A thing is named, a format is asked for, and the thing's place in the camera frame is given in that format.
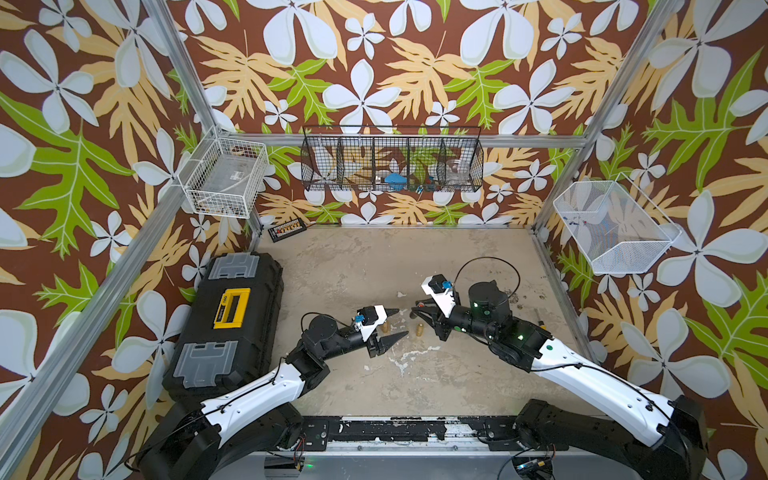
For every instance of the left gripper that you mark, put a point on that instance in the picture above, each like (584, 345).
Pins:
(374, 335)

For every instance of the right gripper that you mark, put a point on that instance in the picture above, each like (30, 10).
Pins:
(431, 311)

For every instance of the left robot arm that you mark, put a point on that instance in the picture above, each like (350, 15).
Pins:
(196, 439)

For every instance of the small black tray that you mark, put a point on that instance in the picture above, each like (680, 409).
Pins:
(287, 229)

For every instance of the blue item in basket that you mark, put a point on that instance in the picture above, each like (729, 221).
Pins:
(395, 182)

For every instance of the black yellow toolbox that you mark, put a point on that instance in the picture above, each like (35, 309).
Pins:
(227, 340)

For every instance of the white mesh basket right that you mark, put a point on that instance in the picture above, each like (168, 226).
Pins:
(617, 227)

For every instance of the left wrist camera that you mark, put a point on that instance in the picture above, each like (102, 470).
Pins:
(368, 319)

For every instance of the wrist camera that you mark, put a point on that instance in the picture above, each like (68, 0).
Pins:
(368, 319)
(440, 294)

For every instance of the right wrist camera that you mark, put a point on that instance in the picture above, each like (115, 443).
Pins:
(440, 294)

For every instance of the yellow handled screwdriver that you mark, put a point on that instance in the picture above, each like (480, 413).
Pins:
(540, 319)

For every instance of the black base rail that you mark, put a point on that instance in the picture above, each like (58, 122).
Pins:
(406, 434)

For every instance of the black wire basket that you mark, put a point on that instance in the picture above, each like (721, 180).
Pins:
(359, 157)

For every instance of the white wire basket left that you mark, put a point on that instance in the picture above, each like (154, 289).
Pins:
(223, 175)

